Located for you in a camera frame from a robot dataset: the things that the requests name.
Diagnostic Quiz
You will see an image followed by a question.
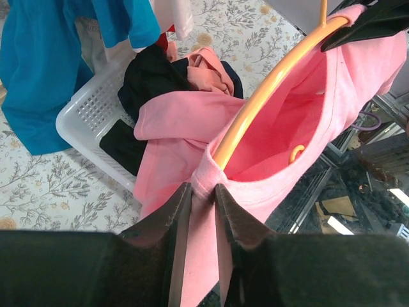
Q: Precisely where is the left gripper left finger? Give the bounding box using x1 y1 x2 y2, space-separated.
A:
1 183 192 306

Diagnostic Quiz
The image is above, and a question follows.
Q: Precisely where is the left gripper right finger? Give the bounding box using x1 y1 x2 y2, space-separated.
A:
215 184 408 306

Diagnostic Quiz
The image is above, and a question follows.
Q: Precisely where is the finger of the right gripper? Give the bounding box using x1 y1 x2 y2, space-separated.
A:
321 0 408 52

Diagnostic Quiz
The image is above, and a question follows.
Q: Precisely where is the orange hanger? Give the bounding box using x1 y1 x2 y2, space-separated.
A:
213 0 349 169

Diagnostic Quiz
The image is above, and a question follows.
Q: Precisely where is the pink t shirt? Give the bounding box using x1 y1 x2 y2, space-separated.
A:
134 30 407 306

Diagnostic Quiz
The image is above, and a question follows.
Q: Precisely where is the white t shirt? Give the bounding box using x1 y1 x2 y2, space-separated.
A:
75 1 194 73

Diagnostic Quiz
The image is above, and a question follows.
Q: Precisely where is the red hanging t shirt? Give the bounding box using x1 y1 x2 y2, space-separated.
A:
155 25 176 54

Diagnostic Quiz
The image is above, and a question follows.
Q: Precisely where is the teal t shirt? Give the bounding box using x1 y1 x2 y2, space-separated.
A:
1 1 160 155

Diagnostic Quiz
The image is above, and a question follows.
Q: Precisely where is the floral mat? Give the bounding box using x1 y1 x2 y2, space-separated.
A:
1 1 301 232

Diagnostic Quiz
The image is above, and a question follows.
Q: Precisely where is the white laundry basket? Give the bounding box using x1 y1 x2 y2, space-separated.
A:
56 54 135 191

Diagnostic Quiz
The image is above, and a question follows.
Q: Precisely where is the peach garment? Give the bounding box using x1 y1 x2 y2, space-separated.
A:
186 47 234 96

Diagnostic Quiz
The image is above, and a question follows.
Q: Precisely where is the black garment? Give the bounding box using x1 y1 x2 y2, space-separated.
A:
99 45 243 175

